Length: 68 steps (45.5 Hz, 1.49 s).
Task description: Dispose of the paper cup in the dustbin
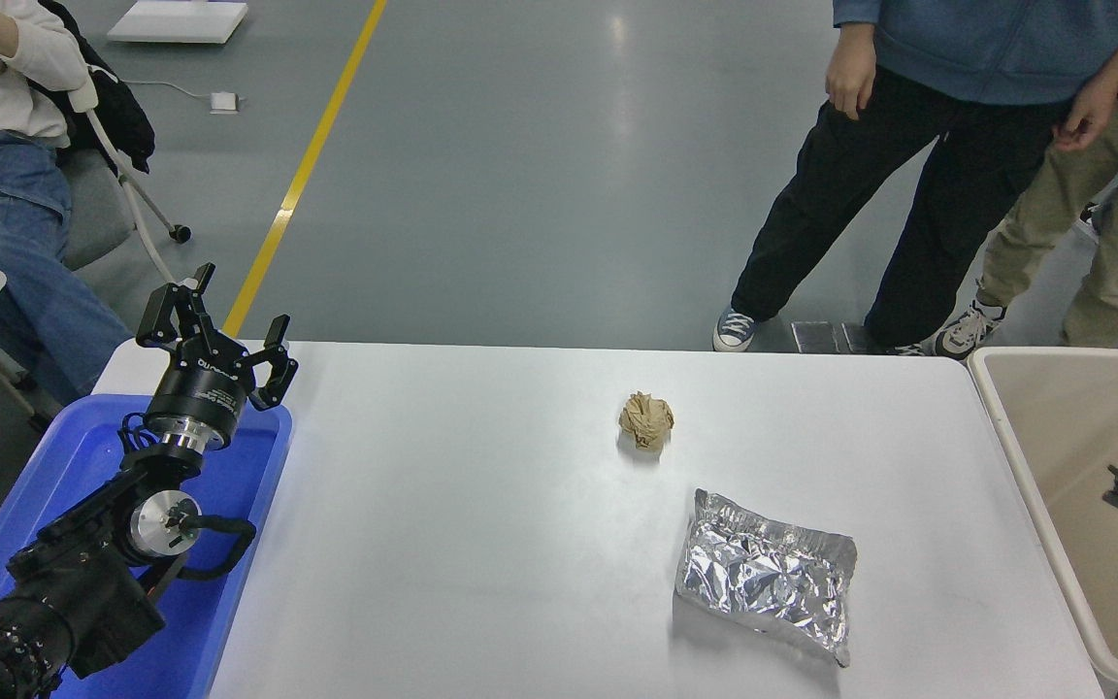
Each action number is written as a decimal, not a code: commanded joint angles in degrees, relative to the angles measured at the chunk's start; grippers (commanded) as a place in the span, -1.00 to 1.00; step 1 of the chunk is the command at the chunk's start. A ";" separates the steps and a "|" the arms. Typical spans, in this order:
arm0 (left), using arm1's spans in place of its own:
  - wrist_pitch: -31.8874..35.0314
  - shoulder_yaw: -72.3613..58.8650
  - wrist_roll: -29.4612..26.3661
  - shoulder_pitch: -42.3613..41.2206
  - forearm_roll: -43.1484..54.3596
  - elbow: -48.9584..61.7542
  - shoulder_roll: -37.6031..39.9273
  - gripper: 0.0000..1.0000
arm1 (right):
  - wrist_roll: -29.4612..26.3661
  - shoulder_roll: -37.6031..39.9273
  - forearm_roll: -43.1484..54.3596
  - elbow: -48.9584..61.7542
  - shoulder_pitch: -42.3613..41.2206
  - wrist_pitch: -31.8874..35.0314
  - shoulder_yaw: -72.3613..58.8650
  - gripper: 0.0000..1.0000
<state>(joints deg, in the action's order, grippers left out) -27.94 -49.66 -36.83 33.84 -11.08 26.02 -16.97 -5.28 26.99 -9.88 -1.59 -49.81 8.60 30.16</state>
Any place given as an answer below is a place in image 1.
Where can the crumpled silver foil tray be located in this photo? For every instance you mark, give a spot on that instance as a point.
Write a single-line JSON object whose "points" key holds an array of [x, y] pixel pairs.
{"points": [[763, 573]]}

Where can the large pale plastic bin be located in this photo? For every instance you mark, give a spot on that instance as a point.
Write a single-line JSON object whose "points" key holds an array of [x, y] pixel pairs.
{"points": [[1064, 437]]}

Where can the grey chair with white frame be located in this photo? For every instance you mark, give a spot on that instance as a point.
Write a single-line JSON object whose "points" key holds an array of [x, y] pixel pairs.
{"points": [[98, 209]]}

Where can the black jacket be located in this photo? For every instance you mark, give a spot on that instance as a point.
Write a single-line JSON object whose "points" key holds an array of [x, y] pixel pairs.
{"points": [[120, 112]]}

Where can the metal floor plate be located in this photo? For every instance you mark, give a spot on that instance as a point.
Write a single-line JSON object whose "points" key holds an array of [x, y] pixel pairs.
{"points": [[814, 335]]}

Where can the crumpled tan paper ball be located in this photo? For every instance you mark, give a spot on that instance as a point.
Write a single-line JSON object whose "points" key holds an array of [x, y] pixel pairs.
{"points": [[646, 419]]}

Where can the small white power adapter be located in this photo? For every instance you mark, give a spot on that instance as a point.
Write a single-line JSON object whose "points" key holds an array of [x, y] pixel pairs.
{"points": [[223, 102]]}

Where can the blue plastic tray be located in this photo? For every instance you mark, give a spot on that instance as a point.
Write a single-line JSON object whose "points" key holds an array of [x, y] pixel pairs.
{"points": [[250, 471]]}

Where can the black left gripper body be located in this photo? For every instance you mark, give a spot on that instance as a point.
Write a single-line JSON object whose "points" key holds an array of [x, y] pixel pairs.
{"points": [[200, 393]]}

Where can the white flat floor platform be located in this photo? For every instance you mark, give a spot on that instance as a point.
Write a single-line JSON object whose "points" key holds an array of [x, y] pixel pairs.
{"points": [[176, 19]]}

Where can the standing person's left hand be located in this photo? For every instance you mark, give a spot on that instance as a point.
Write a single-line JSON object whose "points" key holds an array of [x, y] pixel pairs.
{"points": [[1088, 116]]}

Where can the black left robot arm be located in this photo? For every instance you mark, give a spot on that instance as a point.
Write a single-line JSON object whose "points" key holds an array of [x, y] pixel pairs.
{"points": [[82, 582]]}

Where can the standing person's right hand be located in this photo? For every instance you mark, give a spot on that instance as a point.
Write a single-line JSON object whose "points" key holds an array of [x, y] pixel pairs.
{"points": [[850, 73]]}

